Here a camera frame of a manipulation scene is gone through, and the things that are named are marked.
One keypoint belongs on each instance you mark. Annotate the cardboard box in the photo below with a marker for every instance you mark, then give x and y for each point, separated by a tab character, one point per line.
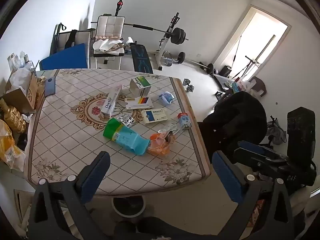
22	98

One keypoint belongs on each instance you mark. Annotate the clear glass bottle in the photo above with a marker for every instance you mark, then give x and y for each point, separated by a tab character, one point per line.
27	61
13	60

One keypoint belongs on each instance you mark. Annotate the white box with blue label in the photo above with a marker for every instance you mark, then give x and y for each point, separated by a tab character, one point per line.
153	116

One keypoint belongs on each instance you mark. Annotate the small milk carton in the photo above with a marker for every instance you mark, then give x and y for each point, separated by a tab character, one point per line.
184	121

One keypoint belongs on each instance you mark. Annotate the white door frame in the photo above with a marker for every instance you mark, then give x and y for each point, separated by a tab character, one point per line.
272	17

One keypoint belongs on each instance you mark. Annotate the silver blister pack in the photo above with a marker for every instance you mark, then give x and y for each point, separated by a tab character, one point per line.
170	128
126	120

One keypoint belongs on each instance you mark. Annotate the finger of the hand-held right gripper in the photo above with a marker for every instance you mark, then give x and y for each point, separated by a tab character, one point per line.
247	157
252	146

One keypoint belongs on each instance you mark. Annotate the chrome dumbbell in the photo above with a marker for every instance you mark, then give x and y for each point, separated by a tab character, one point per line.
190	89

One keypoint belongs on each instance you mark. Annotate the black tripod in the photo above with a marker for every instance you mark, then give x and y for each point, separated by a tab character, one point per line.
250	60

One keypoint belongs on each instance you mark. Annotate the white plastic bag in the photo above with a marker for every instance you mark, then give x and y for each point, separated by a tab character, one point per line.
20	78
243	85

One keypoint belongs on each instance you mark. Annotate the white box with rainbow stripe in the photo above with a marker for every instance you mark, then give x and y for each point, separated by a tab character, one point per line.
136	103

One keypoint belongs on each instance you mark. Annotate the green blue packet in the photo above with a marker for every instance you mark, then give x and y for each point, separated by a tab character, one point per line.
127	137

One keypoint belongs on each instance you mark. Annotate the orange plastic bag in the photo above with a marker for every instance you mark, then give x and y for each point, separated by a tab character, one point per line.
157	145

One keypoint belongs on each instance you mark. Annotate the black bench pad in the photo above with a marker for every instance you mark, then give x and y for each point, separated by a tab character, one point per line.
141	57

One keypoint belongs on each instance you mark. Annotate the white round bin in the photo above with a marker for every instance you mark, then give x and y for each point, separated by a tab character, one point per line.
128	206

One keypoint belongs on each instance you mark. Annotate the grey cloth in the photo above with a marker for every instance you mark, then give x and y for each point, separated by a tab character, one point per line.
276	132

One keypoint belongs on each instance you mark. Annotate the white toothpaste box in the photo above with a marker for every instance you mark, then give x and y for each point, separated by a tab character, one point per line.
110	102

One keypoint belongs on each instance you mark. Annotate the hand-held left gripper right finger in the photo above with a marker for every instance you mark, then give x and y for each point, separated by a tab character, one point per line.
228	177

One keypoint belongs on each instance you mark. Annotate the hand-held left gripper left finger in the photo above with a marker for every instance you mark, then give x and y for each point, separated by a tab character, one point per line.
93	177

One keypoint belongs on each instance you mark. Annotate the floral patterned table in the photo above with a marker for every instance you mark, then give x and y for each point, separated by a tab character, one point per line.
75	135

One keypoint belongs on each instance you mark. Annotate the dark folded stand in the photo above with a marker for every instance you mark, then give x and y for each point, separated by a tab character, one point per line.
53	40

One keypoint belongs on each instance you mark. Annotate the black jacket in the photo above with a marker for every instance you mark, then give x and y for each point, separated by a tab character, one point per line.
237	120

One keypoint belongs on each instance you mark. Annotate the gold ornate bottle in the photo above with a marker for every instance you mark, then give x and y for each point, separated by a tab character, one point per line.
12	116

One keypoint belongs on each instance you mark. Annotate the brown plastic stool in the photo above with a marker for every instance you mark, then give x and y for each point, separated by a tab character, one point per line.
257	86

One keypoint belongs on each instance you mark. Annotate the thin barbell with small plates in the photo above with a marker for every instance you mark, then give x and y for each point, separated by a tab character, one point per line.
209	68

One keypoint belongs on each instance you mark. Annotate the blue phone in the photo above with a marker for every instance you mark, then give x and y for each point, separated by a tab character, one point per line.
49	86

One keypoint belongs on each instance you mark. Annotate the grey panel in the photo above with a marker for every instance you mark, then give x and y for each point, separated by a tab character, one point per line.
82	41

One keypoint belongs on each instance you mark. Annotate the green white medicine box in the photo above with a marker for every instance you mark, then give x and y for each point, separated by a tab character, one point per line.
140	86

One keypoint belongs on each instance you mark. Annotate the white padded chair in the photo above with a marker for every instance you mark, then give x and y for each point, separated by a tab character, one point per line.
110	26

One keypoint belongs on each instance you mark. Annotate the yellow plastic bag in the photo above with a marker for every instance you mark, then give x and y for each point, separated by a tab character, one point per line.
8	145

